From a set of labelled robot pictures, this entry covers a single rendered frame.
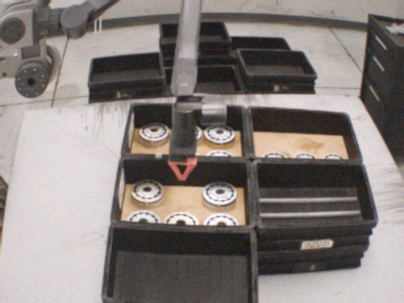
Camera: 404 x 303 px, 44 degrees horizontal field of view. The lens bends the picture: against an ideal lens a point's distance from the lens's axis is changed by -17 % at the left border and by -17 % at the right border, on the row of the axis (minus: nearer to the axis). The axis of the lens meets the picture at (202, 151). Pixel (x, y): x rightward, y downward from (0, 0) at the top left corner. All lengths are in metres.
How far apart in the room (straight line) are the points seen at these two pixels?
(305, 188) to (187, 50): 0.67
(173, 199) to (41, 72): 0.61
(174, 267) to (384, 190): 0.94
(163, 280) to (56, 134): 0.99
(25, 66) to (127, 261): 0.73
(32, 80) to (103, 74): 1.30
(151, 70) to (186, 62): 1.70
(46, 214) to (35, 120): 0.61
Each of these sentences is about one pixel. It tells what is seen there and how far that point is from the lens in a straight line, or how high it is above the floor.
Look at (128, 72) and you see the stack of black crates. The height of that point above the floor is 0.49.
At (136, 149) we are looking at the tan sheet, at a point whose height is 0.83.
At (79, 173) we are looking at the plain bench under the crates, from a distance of 2.12.
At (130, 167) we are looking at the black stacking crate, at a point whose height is 0.90.
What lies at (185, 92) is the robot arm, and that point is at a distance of 1.41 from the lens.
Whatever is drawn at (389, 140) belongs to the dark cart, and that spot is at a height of 0.23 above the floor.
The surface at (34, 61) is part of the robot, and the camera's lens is 1.86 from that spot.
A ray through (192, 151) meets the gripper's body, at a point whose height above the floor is 1.16.
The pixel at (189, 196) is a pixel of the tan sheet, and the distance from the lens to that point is 1.81.
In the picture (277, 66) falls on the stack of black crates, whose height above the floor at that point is 0.49.
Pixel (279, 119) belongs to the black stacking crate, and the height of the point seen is 0.89.
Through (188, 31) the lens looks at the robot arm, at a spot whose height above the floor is 1.40.
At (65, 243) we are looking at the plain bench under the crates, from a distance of 1.86.
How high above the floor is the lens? 2.04
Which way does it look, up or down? 38 degrees down
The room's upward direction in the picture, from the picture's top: 2 degrees clockwise
